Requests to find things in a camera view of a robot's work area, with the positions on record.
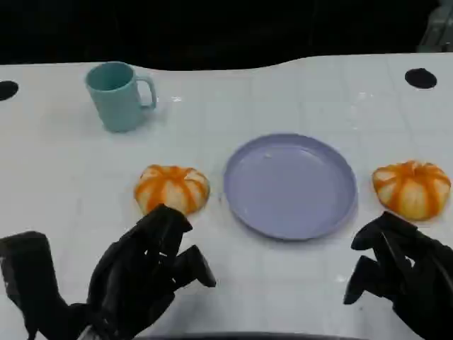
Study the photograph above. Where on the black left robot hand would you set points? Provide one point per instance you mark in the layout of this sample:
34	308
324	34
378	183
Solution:
131	269

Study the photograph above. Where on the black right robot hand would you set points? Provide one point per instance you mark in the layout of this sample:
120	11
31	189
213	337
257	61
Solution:
424	276

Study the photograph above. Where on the orange and white bread roll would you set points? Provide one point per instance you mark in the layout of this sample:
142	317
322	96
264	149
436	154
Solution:
410	191
170	187

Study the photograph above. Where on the lilac plate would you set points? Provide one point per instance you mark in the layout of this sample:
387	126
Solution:
290	187

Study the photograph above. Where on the pale green mug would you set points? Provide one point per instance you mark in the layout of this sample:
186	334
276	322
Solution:
117	106

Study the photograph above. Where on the grey background machine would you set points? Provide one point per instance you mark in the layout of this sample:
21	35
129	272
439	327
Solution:
437	28

